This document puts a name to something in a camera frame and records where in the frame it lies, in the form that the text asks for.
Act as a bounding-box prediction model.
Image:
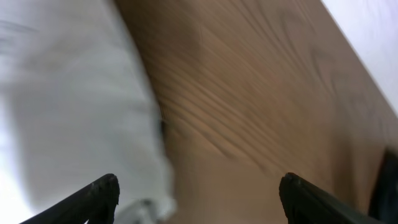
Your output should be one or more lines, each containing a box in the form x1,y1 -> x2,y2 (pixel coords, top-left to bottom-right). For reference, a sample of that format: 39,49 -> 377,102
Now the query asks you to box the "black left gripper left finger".
21,174 -> 120,224

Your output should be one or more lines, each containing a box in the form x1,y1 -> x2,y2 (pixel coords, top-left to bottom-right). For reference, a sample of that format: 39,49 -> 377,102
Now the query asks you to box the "white t-shirt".
1,0 -> 177,223

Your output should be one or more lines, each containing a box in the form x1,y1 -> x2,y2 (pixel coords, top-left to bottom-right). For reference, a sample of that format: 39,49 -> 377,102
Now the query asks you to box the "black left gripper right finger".
279,172 -> 381,224

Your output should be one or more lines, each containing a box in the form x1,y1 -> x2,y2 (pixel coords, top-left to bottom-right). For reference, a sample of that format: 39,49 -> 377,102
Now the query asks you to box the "folded black garment left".
368,149 -> 397,224

